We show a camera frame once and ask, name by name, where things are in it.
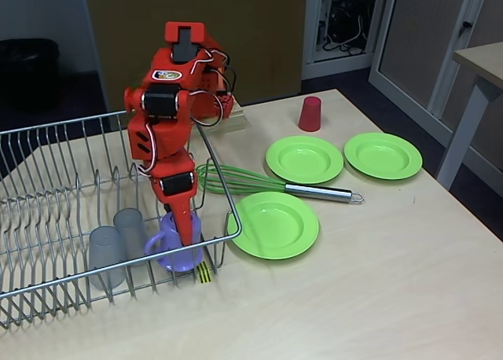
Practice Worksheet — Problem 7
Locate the purple plastic mug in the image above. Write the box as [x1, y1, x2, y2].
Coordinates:
[144, 212, 205, 274]

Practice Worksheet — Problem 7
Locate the translucent grey plastic cup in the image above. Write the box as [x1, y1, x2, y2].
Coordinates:
[112, 208, 153, 269]
[86, 226, 125, 289]

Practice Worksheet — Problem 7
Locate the green whisk with metal handle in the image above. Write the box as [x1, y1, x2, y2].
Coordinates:
[194, 163, 365, 204]

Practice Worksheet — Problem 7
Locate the red plastic cup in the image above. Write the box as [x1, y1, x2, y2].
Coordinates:
[297, 96, 322, 132]

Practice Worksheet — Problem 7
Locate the wooden base block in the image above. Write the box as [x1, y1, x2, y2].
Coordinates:
[192, 100, 248, 135]

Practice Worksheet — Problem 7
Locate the green plastic plate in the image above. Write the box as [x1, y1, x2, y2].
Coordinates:
[226, 191, 320, 262]
[343, 132, 424, 180]
[265, 135, 345, 185]

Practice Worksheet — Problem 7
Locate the brown pin board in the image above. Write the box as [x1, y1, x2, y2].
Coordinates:
[83, 0, 308, 106]

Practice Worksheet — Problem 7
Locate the white office cupboard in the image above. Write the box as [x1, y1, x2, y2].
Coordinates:
[301, 0, 503, 188]

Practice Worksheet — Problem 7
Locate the beige side table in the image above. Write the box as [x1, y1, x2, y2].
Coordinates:
[435, 41, 503, 191]

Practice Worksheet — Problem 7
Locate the metal wire dish rack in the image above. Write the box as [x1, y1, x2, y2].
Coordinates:
[0, 100, 243, 330]

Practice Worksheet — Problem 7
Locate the black electronics with cables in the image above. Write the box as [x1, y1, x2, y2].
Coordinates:
[325, 0, 373, 57]

